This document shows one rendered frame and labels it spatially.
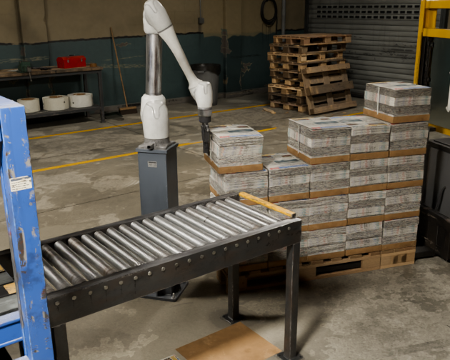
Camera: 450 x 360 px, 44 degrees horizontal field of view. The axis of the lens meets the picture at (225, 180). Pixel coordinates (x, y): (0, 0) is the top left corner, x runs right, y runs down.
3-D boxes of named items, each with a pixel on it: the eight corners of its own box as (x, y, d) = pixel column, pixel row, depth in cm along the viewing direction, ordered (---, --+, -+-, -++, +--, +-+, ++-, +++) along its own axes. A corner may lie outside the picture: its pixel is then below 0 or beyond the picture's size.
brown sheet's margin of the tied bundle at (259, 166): (211, 166, 354) (211, 160, 352) (254, 163, 361) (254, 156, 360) (218, 173, 339) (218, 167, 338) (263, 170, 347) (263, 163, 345)
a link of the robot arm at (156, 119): (144, 140, 331) (142, 103, 325) (142, 133, 348) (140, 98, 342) (171, 138, 334) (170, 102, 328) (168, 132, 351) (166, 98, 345)
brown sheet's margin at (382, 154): (324, 147, 400) (325, 141, 399) (360, 144, 408) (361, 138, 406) (350, 161, 365) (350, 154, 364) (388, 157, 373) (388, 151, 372)
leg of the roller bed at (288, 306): (290, 352, 304) (293, 238, 284) (297, 357, 300) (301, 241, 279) (282, 356, 301) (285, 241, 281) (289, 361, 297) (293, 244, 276)
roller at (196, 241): (160, 222, 287) (159, 213, 286) (213, 253, 251) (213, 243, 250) (151, 224, 284) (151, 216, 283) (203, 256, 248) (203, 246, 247)
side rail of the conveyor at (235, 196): (233, 211, 322) (233, 191, 319) (239, 213, 318) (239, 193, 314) (-4, 276, 246) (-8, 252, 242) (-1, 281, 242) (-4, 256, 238)
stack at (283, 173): (210, 268, 401) (208, 158, 376) (353, 248, 434) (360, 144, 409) (226, 294, 366) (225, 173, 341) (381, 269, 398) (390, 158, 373)
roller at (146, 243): (126, 231, 276) (125, 222, 274) (176, 265, 240) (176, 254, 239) (117, 233, 273) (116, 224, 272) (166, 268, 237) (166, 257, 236)
